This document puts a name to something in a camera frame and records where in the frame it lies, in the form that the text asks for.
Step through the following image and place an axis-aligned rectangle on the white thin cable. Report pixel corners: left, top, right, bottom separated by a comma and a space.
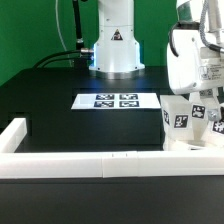
55, 0, 73, 68

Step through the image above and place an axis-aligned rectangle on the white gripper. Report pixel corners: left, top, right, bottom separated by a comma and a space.
167, 21, 224, 121

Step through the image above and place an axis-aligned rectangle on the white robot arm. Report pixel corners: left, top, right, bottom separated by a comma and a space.
89, 0, 224, 121

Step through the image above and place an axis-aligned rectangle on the white fiducial marker sheet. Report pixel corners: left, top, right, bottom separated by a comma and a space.
71, 93, 161, 110

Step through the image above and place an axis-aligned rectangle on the black cable upper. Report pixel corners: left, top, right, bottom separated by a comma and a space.
32, 50, 94, 70

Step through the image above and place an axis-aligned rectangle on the black cable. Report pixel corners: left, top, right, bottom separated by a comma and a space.
32, 50, 94, 70
39, 55, 94, 69

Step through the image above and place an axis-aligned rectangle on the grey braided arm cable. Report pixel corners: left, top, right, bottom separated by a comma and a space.
199, 0, 224, 53

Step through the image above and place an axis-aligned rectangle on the white U-shaped obstacle fence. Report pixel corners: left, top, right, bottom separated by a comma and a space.
0, 118, 224, 179

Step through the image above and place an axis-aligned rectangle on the white round stool seat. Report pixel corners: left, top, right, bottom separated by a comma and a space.
163, 134, 224, 151

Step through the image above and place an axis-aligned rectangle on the black cable lower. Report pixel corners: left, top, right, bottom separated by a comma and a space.
39, 55, 94, 69

